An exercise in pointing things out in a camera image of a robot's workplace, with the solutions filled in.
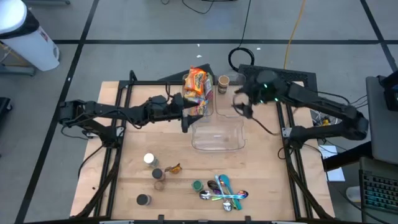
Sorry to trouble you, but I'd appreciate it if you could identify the yellow ramen packet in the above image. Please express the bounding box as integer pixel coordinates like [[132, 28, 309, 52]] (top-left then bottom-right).
[[183, 89, 203, 100]]

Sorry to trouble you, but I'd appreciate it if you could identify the yellow cable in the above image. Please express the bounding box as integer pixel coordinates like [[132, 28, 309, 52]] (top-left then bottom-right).
[[282, 0, 308, 70]]

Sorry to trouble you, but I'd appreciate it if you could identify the white trash can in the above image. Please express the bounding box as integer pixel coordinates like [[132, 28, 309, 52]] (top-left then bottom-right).
[[0, 0, 60, 72]]

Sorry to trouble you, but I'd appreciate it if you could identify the blue-edged ramen packet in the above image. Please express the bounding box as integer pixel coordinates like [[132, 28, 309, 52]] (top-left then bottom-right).
[[188, 96, 210, 116]]

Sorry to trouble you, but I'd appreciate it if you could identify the backlit keyboard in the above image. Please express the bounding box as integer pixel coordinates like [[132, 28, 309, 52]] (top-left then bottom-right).
[[359, 169, 398, 215]]

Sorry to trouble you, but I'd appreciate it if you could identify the wide black-lid jar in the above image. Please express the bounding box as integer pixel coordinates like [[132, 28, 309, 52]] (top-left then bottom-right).
[[136, 194, 152, 207]]

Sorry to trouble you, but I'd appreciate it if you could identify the white computer mouse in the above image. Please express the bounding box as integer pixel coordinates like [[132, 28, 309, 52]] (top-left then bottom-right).
[[345, 185, 363, 203]]

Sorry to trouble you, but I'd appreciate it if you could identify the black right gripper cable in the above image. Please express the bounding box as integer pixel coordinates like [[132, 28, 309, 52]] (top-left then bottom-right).
[[251, 116, 278, 136]]

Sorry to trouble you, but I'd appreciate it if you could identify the silver spoon rainbow handle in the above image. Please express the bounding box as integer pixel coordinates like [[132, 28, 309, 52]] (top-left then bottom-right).
[[198, 189, 244, 201]]

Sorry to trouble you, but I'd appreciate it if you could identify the small black-lid spice jar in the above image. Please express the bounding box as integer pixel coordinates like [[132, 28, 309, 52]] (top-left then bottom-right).
[[152, 167, 165, 181]]

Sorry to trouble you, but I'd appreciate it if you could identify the tan-lid jar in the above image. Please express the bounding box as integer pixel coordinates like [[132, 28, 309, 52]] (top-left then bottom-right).
[[217, 75, 231, 95]]

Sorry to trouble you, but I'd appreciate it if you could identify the white-lid spice jar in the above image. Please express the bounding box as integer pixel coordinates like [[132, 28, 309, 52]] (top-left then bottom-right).
[[143, 152, 160, 168]]

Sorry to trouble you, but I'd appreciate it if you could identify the white paper sheet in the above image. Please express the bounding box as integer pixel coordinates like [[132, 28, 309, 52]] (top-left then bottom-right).
[[317, 144, 346, 183]]

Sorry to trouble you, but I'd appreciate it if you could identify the grey metal stand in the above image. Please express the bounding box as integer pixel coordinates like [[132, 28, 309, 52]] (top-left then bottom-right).
[[0, 42, 37, 77]]

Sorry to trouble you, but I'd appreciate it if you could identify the clear plastic bin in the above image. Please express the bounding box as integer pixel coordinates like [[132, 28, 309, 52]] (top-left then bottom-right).
[[180, 73, 215, 118], [191, 116, 246, 152], [214, 73, 249, 118]]

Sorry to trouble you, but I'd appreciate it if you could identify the silver spoon pale-blue handle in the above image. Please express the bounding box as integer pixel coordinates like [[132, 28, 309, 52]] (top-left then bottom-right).
[[214, 174, 233, 212]]

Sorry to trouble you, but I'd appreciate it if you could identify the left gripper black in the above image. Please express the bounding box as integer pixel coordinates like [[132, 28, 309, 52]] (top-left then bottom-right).
[[145, 92, 206, 134]]

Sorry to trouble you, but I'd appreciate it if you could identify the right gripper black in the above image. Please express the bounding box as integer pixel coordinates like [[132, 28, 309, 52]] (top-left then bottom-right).
[[232, 83, 264, 120]]

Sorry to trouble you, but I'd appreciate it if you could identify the red ramen packet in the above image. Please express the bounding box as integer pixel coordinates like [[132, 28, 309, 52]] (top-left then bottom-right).
[[203, 81, 215, 101]]

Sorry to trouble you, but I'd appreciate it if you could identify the rainbow spoon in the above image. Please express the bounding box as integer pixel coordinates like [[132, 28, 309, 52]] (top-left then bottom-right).
[[211, 190, 249, 202]]

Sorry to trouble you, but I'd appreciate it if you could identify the black caster base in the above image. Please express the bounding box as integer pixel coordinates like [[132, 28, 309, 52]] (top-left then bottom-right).
[[0, 96, 13, 121]]

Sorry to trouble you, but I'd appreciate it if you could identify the teal spoon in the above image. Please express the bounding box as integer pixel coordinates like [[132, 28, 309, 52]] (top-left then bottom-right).
[[219, 174, 243, 211]]

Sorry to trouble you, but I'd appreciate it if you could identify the coiled black floor cable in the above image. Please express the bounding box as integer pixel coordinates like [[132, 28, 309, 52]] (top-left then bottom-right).
[[228, 0, 256, 73]]

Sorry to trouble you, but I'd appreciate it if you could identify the black desk leg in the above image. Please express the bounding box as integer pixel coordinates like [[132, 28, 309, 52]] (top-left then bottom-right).
[[322, 141, 374, 172]]

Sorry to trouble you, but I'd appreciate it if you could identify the orange ramen packet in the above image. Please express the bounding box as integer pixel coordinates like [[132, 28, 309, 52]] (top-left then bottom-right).
[[183, 66, 208, 93]]

